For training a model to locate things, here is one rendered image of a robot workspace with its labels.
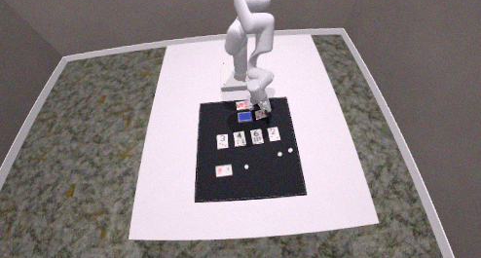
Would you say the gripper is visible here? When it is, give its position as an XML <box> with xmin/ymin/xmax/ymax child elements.
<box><xmin>258</xmin><ymin>99</ymin><xmax>272</xmax><ymax>118</ymax></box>

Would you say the blue-backed playing card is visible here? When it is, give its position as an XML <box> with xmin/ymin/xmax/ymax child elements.
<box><xmin>238</xmin><ymin>111</ymin><xmax>252</xmax><ymax>122</ymax></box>

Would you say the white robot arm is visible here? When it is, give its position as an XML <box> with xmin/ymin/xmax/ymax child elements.
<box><xmin>224</xmin><ymin>0</ymin><xmax>275</xmax><ymax>111</ymax></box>

